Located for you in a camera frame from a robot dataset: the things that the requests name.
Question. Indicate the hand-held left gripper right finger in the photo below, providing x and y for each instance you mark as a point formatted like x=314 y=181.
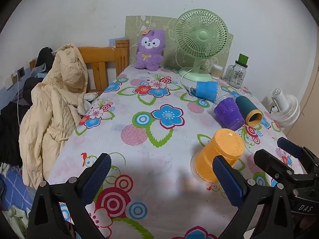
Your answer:
x=228 y=179

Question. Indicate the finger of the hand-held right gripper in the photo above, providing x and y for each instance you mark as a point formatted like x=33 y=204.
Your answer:
x=289 y=147
x=273 y=163

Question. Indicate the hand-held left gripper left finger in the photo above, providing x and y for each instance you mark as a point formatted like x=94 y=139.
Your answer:
x=96 y=176

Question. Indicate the orange cup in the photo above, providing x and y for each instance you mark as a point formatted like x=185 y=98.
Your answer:
x=216 y=154

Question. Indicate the teal cup with yellow inside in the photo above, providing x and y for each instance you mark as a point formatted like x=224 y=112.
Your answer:
x=246 y=107

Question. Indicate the purple cup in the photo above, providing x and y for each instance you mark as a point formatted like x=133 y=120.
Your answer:
x=228 y=112

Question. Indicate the blue cup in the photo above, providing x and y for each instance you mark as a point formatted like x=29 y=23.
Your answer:
x=206 y=89

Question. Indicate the white small fan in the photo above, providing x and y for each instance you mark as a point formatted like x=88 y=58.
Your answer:
x=286 y=109

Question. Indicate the beige wooden door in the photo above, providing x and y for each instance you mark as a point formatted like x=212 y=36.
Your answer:
x=311 y=99

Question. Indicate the floral tablecloth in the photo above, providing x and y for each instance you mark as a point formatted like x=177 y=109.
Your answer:
x=149 y=159

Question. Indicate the blue checked cloth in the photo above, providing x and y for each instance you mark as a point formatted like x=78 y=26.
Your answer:
x=15 y=186

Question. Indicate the beige padded jacket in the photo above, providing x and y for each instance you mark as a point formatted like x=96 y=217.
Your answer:
x=54 y=99

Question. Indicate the glass jar mug green lid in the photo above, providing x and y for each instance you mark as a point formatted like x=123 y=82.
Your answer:
x=236 y=76

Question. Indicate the black clothing pile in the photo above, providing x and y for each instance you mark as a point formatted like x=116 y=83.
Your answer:
x=10 y=127

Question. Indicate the clear cotton swab container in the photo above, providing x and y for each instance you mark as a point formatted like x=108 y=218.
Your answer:
x=216 y=71

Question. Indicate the wooden headboard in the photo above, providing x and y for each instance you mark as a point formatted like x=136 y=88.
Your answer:
x=99 y=62

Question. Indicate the light blue garment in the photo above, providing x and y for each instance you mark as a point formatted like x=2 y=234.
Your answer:
x=39 y=71

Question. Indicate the black bag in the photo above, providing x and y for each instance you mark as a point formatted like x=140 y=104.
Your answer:
x=44 y=56

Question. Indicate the purple plush toy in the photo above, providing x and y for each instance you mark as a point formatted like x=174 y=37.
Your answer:
x=149 y=54

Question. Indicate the green desk fan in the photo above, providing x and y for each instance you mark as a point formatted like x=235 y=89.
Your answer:
x=201 y=36

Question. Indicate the wall socket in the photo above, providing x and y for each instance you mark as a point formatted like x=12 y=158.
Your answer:
x=21 y=72

